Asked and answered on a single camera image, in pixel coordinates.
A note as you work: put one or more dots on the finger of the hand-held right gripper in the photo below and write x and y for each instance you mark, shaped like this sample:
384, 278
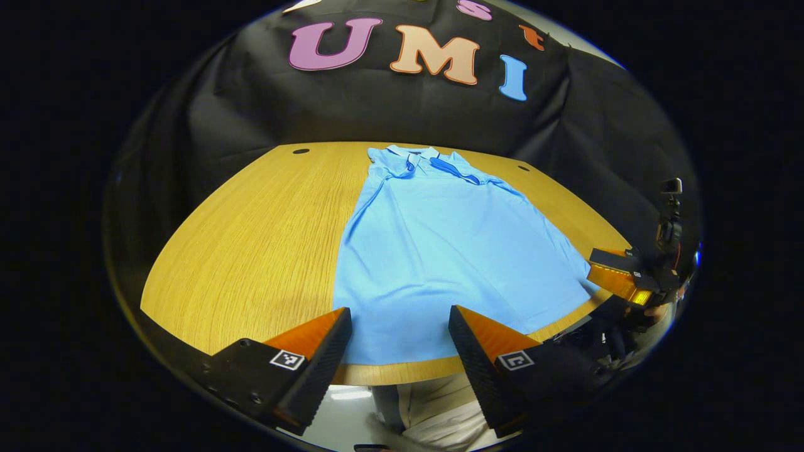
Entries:
609, 256
612, 279

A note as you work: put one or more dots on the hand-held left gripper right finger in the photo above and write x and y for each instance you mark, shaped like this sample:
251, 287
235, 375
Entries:
477, 376

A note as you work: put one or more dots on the light blue polo T-shirt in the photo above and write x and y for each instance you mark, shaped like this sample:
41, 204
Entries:
440, 263

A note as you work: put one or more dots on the person's beige trousers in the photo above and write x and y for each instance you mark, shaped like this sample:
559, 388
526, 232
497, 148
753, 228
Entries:
440, 408

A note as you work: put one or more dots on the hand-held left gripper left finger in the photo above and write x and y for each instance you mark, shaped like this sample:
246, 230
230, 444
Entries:
323, 370

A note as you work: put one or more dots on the black backdrop cloth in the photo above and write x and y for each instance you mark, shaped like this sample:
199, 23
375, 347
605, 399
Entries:
377, 107

